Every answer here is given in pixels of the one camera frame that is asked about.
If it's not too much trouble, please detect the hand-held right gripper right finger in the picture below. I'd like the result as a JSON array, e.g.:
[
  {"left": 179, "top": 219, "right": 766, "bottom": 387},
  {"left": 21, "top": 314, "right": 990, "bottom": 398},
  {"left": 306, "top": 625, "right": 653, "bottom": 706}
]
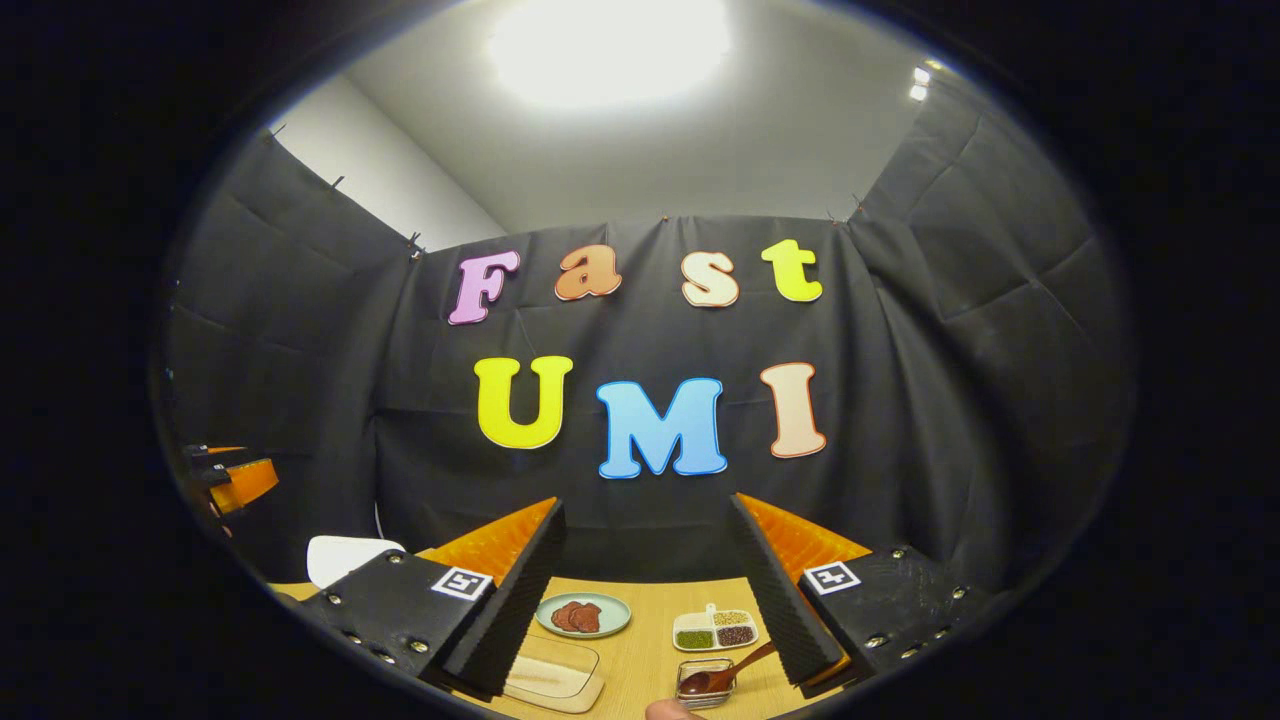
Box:
[{"left": 728, "top": 492, "right": 996, "bottom": 691}]

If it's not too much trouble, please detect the clear box of rice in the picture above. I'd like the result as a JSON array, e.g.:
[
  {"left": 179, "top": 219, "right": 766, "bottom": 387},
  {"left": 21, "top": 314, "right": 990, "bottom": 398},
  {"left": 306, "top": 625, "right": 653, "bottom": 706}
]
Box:
[{"left": 500, "top": 635, "right": 606, "bottom": 714}]

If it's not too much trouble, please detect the white rice cooker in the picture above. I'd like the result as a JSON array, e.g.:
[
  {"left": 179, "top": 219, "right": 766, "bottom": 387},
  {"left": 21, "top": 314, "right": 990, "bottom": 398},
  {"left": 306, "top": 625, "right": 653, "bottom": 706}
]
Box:
[{"left": 306, "top": 536, "right": 406, "bottom": 589}]

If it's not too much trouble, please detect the metal wire chopstick holder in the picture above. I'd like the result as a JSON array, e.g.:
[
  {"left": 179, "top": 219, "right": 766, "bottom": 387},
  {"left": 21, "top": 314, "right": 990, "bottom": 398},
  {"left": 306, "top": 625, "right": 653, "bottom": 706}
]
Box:
[{"left": 676, "top": 658, "right": 738, "bottom": 709}]

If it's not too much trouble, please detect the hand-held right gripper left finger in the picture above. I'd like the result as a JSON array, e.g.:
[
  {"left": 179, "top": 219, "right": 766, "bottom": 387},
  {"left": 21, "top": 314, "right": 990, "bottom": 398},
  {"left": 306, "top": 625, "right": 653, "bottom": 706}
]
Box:
[{"left": 300, "top": 497, "right": 568, "bottom": 701}]

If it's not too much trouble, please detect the white divided bean dish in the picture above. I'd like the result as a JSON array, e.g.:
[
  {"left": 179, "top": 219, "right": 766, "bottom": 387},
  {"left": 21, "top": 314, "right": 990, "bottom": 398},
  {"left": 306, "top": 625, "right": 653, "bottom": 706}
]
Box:
[{"left": 672, "top": 603, "right": 759, "bottom": 653}]

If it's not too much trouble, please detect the pale green plate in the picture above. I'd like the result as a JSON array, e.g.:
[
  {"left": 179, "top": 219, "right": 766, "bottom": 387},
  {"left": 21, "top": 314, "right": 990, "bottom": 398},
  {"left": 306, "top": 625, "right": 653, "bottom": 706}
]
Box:
[{"left": 536, "top": 592, "right": 633, "bottom": 639}]

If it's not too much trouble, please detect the ceiling light panel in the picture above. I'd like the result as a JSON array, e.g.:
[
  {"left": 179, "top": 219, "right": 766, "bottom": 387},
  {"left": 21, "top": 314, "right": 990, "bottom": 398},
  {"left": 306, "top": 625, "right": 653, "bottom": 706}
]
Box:
[{"left": 488, "top": 0, "right": 733, "bottom": 109}]

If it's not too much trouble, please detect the brown wooden spoon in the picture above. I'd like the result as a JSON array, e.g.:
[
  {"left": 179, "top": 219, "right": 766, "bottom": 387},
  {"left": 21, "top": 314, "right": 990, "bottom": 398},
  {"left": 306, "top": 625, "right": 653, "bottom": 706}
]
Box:
[{"left": 680, "top": 640, "right": 778, "bottom": 696}]

